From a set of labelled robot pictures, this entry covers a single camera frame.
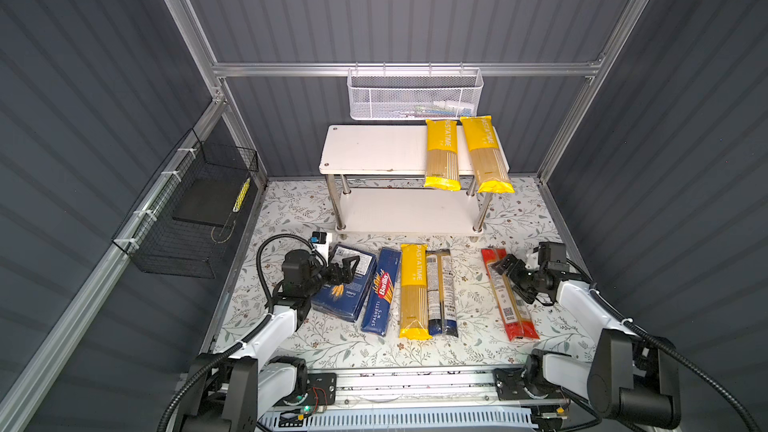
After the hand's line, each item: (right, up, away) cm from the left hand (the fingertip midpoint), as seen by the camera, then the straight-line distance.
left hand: (345, 255), depth 86 cm
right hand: (+48, -7, +3) cm, 49 cm away
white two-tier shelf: (+7, +27, +38) cm, 47 cm away
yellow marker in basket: (-27, +17, -7) cm, 33 cm away
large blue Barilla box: (0, -12, -3) cm, 13 cm away
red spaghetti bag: (+48, -15, -3) cm, 51 cm away
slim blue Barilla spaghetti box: (+10, -15, -3) cm, 18 cm away
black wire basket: (-39, +11, -11) cm, 42 cm away
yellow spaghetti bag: (+20, -14, -1) cm, 24 cm away
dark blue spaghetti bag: (+28, -11, +1) cm, 30 cm away
